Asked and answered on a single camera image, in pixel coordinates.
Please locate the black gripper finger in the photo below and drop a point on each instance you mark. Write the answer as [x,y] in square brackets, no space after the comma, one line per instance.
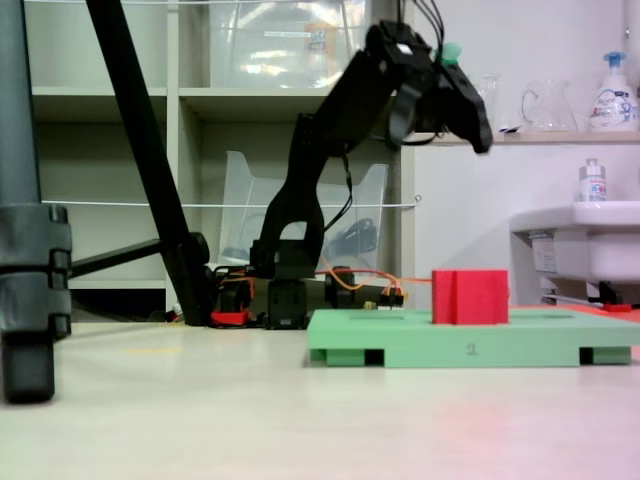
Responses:
[472,115]
[405,117]

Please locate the red cross columnar block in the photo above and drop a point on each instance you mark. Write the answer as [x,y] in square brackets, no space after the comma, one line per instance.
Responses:
[480,297]

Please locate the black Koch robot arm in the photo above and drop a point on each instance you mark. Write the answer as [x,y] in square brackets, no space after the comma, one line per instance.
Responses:
[310,165]

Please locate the glass flask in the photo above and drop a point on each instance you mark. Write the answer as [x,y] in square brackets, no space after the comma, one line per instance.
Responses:
[491,100]

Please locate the small teal green cap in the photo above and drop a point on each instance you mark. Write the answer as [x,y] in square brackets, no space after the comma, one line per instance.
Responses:
[447,52]

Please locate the glass pitcher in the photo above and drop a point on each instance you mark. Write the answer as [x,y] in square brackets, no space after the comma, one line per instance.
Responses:
[547,107]

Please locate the clear sanitizer bottle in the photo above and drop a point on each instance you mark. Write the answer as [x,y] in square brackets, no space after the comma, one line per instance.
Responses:
[593,187]

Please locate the white foam soap bottle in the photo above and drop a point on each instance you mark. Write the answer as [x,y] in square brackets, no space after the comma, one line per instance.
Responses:
[614,105]

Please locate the clear plastic storage box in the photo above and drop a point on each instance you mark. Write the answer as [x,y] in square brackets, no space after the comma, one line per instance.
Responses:
[260,50]

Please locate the white sink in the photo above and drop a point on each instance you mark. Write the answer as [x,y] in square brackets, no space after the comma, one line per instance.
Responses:
[600,240]

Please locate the clear plastic tray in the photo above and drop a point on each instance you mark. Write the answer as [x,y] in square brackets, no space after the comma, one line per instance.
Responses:
[240,200]

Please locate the green shape sorting board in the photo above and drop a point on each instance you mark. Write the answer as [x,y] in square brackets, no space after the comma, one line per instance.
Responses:
[525,340]

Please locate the white shelf unit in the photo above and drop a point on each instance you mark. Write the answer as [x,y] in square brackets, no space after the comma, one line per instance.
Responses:
[172,150]

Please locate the black tripod leg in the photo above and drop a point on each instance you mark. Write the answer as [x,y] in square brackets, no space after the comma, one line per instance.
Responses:
[25,250]
[145,150]

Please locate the black tripod brace bar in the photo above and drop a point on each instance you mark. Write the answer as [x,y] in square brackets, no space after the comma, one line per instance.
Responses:
[115,257]

